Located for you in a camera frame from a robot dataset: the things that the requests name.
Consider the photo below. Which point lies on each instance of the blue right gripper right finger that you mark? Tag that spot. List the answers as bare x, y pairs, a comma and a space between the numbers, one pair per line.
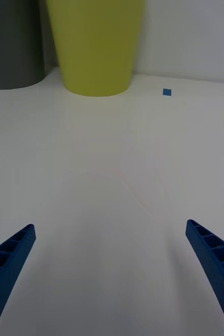
216, 265

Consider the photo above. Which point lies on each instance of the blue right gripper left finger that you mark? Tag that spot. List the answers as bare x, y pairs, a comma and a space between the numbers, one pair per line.
5, 273

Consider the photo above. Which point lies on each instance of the grey plastic waste bin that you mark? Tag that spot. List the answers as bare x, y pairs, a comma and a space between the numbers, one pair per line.
12, 44

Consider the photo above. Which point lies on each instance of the yellow-green plastic waste bin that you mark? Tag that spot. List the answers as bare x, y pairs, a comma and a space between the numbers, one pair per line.
96, 47

